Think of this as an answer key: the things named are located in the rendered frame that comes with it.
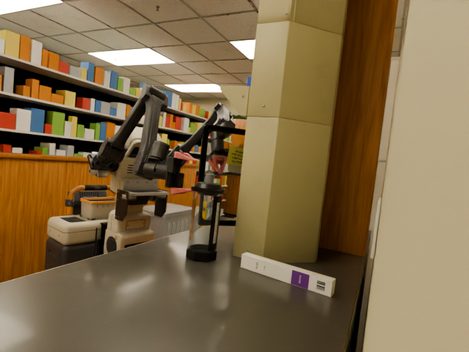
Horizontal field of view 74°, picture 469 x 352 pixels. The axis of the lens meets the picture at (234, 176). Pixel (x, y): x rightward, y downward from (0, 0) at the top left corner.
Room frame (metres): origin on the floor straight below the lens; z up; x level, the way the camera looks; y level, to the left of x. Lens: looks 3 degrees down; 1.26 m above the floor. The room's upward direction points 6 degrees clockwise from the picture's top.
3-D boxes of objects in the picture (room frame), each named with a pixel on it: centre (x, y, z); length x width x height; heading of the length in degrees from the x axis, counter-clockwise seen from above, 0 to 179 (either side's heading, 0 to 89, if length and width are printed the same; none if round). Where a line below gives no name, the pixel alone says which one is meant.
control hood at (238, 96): (1.20, -0.04, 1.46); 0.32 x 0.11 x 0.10; 154
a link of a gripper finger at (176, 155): (1.02, 0.16, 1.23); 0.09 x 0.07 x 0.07; 64
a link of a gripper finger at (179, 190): (1.02, 0.16, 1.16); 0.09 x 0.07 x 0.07; 64
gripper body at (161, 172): (1.05, 0.23, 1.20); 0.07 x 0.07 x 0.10; 64
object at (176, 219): (3.40, 0.70, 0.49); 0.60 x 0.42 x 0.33; 154
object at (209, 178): (0.98, 0.08, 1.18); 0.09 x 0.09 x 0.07
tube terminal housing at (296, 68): (1.12, -0.20, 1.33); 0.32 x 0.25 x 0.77; 154
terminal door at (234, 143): (1.26, 0.00, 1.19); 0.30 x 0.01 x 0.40; 110
